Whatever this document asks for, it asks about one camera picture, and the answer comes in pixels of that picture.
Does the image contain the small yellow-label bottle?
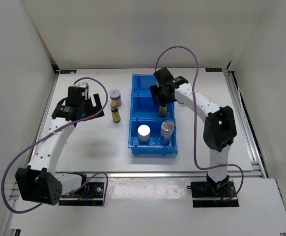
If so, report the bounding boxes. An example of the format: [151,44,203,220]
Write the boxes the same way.
[158,104,167,118]
[111,102,121,123]

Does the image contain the silver-top white canister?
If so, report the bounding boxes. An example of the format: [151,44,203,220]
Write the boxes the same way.
[137,124,150,146]
[159,120,174,145]

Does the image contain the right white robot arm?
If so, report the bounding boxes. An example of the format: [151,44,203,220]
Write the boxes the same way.
[150,67,237,197]

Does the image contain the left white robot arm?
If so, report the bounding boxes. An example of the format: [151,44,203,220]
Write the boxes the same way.
[15,82,104,206]

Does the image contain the left black corner label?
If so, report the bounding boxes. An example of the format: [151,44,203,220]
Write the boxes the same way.
[60,70,77,74]

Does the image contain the black corner label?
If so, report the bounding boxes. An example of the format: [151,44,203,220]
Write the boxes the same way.
[60,70,77,74]
[205,68,223,72]

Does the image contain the right black corner label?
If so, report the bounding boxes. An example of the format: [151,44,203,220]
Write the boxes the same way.
[205,68,223,72]

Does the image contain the left aluminium rail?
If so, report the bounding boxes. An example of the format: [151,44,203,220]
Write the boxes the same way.
[20,70,57,150]

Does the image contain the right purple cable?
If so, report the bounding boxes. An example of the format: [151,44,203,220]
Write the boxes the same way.
[155,45,244,203]

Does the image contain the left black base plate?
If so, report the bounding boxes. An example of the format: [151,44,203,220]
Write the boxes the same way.
[58,180,106,207]

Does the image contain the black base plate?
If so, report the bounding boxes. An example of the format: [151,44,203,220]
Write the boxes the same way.
[58,180,106,207]
[187,181,239,208]

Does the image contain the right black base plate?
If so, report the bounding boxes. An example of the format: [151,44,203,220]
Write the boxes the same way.
[187,181,239,208]

